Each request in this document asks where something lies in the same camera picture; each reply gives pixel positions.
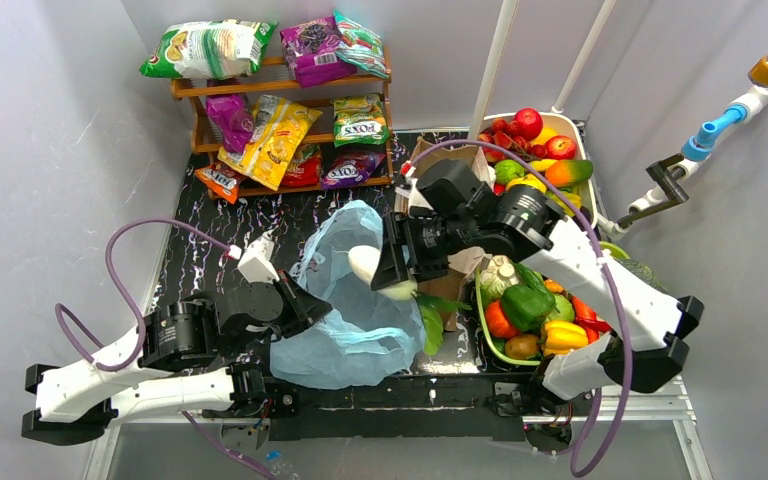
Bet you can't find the white radish with leaves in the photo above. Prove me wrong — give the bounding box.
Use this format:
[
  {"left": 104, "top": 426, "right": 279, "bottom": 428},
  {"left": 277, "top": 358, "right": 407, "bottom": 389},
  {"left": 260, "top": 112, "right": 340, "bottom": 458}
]
[{"left": 348, "top": 245, "right": 472, "bottom": 356}]

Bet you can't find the light blue plastic grocery bag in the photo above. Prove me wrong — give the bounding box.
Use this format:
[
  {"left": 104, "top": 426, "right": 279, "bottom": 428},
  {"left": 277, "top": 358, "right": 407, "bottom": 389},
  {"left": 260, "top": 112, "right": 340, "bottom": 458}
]
[{"left": 269, "top": 200, "right": 426, "bottom": 390}]

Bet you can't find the red cherry bunch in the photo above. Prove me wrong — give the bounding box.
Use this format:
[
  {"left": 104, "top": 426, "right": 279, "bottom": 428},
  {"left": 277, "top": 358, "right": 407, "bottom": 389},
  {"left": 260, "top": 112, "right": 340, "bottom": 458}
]
[{"left": 478, "top": 118, "right": 547, "bottom": 160}]

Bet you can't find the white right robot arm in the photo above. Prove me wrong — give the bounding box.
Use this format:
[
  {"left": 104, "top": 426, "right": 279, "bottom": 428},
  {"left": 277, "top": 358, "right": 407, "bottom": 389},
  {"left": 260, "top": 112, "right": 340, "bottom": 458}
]
[{"left": 371, "top": 160, "right": 704, "bottom": 400}]

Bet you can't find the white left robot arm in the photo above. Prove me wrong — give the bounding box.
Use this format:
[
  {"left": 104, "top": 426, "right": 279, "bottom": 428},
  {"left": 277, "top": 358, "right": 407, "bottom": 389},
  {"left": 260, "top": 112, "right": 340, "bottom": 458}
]
[{"left": 21, "top": 272, "right": 333, "bottom": 446}]

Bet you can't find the brown paper bag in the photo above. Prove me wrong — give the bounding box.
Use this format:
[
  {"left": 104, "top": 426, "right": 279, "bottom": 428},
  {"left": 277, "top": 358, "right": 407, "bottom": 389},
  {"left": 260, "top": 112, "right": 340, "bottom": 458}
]
[{"left": 403, "top": 136, "right": 495, "bottom": 300}]

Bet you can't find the purple Fox's candy bag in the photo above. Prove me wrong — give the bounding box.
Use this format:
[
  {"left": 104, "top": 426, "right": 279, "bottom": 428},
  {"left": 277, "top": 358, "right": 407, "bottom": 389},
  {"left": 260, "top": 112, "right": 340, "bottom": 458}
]
[{"left": 320, "top": 150, "right": 386, "bottom": 190}]

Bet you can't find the orange snack bag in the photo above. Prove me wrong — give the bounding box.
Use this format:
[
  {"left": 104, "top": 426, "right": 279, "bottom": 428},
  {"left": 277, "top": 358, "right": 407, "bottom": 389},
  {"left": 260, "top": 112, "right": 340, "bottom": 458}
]
[{"left": 194, "top": 162, "right": 245, "bottom": 204}]

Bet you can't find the green Fox's candy bag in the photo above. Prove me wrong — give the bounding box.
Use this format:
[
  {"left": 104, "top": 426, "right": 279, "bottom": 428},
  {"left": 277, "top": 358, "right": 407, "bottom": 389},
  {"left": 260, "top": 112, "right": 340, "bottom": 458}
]
[{"left": 331, "top": 93, "right": 390, "bottom": 147}]

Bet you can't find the yellow snack bag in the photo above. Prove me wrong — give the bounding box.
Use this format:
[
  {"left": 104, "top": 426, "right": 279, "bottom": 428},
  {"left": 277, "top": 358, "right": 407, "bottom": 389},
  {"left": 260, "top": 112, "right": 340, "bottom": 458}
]
[{"left": 217, "top": 95, "right": 322, "bottom": 191}]

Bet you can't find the purple snack bag middle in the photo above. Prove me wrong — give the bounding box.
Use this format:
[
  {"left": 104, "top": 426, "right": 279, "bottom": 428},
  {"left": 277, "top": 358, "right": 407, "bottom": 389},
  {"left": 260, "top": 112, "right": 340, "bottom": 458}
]
[{"left": 206, "top": 93, "right": 254, "bottom": 153}]

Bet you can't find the purple snack bag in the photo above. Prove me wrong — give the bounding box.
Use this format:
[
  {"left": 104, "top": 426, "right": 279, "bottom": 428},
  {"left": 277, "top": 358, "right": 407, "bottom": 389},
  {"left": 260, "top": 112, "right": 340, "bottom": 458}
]
[
  {"left": 206, "top": 93, "right": 254, "bottom": 153},
  {"left": 279, "top": 16, "right": 358, "bottom": 88}
]

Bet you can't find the green red snack bag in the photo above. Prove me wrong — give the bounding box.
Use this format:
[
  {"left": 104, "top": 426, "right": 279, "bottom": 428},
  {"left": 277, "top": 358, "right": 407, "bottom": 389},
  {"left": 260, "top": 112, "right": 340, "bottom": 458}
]
[{"left": 333, "top": 10, "right": 389, "bottom": 79}]

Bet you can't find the purple snack bag top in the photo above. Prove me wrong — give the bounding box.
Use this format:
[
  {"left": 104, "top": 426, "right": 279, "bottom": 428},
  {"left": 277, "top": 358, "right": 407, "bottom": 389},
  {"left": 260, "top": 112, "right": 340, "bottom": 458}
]
[{"left": 279, "top": 16, "right": 358, "bottom": 88}]

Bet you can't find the green white chips bag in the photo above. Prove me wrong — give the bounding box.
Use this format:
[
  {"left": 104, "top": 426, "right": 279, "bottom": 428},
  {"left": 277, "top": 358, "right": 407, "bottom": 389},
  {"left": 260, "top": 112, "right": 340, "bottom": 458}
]
[{"left": 139, "top": 19, "right": 276, "bottom": 80}]

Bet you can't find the white garlic cabbage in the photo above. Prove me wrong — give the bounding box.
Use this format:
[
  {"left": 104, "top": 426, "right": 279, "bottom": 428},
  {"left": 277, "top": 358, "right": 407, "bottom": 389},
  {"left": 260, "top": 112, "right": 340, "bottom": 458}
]
[{"left": 478, "top": 255, "right": 520, "bottom": 302}]

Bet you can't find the orange tomato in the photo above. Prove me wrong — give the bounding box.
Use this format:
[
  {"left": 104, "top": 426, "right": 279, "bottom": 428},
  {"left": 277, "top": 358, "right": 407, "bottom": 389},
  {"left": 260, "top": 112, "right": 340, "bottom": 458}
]
[{"left": 484, "top": 300, "right": 521, "bottom": 340}]

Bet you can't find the green bell pepper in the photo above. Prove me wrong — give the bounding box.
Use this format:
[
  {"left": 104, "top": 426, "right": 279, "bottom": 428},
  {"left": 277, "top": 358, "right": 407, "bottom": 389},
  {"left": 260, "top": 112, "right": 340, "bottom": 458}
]
[{"left": 499, "top": 284, "right": 555, "bottom": 332}]

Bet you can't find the mango orange green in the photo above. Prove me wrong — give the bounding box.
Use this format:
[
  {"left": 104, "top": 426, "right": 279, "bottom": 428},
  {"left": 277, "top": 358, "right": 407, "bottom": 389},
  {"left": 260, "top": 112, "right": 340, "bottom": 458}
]
[{"left": 544, "top": 159, "right": 594, "bottom": 188}]

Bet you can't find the red apple top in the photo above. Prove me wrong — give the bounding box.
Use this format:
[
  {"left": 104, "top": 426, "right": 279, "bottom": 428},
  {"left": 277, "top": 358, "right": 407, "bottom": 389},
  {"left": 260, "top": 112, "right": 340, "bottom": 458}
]
[{"left": 511, "top": 107, "right": 544, "bottom": 141}]

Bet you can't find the red apple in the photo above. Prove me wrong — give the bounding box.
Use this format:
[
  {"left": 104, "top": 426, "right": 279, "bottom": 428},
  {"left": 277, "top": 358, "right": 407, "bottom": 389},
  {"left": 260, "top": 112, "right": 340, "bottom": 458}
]
[
  {"left": 511, "top": 107, "right": 544, "bottom": 141},
  {"left": 544, "top": 135, "right": 578, "bottom": 160}
]

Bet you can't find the brown kiwi potato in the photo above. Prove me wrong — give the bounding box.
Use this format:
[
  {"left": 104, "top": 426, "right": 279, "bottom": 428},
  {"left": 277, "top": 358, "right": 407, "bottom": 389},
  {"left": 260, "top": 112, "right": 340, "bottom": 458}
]
[{"left": 504, "top": 333, "right": 541, "bottom": 360}]

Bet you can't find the red apple right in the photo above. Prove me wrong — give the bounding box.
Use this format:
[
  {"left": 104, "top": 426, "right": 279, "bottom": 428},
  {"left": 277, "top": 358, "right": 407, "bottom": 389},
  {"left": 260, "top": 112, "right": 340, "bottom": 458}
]
[{"left": 544, "top": 135, "right": 578, "bottom": 160}]

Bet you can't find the yellow bell pepper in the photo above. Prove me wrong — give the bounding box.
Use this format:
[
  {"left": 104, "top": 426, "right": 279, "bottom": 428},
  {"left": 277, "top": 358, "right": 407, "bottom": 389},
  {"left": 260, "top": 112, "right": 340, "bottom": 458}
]
[{"left": 541, "top": 320, "right": 590, "bottom": 357}]

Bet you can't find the red carrot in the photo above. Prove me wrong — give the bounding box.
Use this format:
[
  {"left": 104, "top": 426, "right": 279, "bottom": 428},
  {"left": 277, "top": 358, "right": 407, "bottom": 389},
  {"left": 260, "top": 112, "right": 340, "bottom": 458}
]
[{"left": 571, "top": 297, "right": 612, "bottom": 344}]

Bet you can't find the green vegetable basket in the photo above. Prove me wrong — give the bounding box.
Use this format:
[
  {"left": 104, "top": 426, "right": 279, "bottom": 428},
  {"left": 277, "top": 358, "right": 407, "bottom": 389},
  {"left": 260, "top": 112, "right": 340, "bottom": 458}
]
[{"left": 474, "top": 241, "right": 630, "bottom": 368}]

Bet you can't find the wooden snack shelf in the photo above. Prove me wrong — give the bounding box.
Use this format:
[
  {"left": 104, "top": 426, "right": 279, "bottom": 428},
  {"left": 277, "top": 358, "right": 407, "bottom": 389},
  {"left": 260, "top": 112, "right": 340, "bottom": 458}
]
[{"left": 170, "top": 57, "right": 393, "bottom": 202}]

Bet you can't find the white pipe left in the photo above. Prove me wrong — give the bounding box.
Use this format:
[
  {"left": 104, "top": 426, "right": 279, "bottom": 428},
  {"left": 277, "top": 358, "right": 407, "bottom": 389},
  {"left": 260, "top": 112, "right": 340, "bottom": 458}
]
[{"left": 467, "top": 0, "right": 519, "bottom": 140}]

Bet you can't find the white pipe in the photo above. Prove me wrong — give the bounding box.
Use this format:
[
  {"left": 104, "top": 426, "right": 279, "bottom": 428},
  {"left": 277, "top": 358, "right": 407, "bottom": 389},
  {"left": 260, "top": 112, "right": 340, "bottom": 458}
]
[
  {"left": 467, "top": 0, "right": 519, "bottom": 140},
  {"left": 550, "top": 0, "right": 617, "bottom": 114}
]

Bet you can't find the white pipe right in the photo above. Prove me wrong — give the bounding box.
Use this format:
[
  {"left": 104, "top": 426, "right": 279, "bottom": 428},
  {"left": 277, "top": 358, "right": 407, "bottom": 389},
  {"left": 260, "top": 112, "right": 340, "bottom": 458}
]
[{"left": 550, "top": 0, "right": 617, "bottom": 114}]

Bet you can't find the pipe with blue orange fittings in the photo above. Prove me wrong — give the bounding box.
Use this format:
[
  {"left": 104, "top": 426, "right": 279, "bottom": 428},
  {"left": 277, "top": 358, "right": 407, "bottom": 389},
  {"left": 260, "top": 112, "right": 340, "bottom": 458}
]
[{"left": 600, "top": 54, "right": 768, "bottom": 236}]

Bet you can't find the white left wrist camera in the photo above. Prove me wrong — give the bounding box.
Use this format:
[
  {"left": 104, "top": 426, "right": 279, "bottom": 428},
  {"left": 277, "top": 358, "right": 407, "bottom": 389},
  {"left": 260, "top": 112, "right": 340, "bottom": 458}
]
[{"left": 227, "top": 234, "right": 279, "bottom": 283}]

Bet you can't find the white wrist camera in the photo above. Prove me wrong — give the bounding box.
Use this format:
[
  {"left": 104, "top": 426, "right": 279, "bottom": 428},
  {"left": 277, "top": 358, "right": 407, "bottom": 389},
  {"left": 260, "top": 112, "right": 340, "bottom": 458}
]
[
  {"left": 227, "top": 234, "right": 279, "bottom": 283},
  {"left": 393, "top": 161, "right": 429, "bottom": 214}
]

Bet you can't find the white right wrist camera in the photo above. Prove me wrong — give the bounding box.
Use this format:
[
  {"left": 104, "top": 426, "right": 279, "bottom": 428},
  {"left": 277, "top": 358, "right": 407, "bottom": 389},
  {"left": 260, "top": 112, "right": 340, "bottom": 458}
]
[{"left": 393, "top": 161, "right": 429, "bottom": 214}]

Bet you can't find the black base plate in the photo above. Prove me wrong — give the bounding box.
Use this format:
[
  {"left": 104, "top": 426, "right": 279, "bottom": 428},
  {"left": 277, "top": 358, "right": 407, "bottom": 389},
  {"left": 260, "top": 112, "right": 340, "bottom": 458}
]
[{"left": 268, "top": 373, "right": 555, "bottom": 442}]

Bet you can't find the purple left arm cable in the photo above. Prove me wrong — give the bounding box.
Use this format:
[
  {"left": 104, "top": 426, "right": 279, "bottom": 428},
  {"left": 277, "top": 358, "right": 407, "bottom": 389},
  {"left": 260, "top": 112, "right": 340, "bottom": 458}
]
[{"left": 53, "top": 218, "right": 243, "bottom": 374}]

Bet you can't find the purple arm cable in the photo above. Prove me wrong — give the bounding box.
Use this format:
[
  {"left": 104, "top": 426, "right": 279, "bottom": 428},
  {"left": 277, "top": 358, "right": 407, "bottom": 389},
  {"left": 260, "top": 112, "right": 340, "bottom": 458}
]
[
  {"left": 53, "top": 218, "right": 243, "bottom": 374},
  {"left": 403, "top": 139, "right": 636, "bottom": 478}
]

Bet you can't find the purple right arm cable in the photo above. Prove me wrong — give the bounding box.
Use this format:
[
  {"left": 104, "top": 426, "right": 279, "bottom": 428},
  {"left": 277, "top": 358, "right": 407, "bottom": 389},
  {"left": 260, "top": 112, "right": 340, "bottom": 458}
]
[{"left": 403, "top": 139, "right": 636, "bottom": 478}]

